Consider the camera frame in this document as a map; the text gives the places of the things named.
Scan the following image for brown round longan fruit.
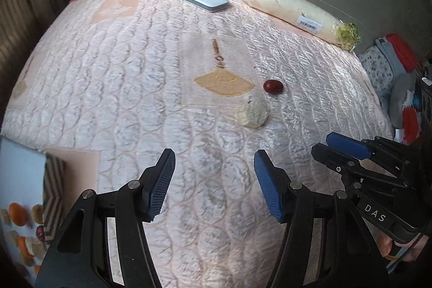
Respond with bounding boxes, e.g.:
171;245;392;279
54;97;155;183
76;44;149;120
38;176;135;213
30;204;44;225

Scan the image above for dark slatted wooden door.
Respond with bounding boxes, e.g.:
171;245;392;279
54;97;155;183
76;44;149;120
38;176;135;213
1;0;55;113

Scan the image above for pale sugarcane chunk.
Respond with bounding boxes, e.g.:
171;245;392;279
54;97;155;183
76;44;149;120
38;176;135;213
0;208;11;226
235;96;269;129
26;237;47;260
8;230;19;247

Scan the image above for striped white tray box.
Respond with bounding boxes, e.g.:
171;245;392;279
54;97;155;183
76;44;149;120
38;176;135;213
1;137;65;285

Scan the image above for wrapped white daikon radish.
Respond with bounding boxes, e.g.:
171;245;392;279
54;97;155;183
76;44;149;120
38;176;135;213
243;0;361;51

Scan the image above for right hand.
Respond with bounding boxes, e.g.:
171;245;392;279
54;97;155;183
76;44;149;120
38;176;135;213
376;233;432;263

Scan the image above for pile of clothes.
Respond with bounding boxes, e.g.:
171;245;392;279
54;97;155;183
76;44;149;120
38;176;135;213
359;33;431;145

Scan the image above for dark red jujube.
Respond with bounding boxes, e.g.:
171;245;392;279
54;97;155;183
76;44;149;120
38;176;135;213
35;225;45;242
263;80;284;95

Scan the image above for pink quilted bed cover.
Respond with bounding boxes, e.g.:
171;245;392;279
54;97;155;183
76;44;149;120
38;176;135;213
1;0;393;287

